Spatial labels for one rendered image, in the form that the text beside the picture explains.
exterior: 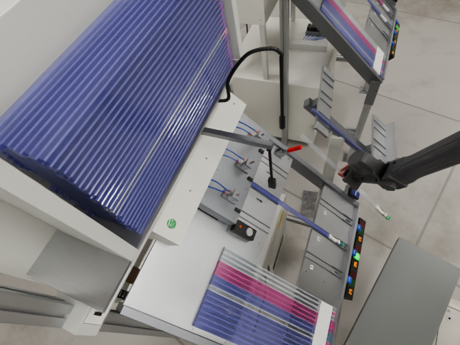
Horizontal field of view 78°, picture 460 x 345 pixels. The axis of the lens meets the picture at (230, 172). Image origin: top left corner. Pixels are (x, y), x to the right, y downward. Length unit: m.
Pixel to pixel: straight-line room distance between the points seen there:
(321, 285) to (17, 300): 0.91
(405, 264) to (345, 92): 1.74
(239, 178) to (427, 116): 2.09
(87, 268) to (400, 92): 2.66
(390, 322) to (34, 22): 1.38
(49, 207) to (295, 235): 1.74
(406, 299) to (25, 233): 1.27
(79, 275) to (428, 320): 1.21
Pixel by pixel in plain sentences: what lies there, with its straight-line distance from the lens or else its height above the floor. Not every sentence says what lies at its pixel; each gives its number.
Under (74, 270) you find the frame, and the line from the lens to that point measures 0.65.
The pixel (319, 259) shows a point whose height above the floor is 0.80.
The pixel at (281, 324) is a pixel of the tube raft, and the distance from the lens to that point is 1.02.
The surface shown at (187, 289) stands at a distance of 0.85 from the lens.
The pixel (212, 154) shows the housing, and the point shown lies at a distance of 0.82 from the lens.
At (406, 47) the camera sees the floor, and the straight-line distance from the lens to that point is 3.34.
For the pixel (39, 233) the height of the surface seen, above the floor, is 1.42.
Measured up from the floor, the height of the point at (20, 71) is 1.65.
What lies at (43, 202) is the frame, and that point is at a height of 1.63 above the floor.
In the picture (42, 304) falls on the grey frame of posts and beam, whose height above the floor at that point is 1.46.
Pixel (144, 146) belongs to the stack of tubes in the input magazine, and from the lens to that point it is 0.53.
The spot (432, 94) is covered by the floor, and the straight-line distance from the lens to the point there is 2.94.
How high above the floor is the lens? 1.90
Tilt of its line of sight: 57 degrees down
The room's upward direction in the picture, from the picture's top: 18 degrees counter-clockwise
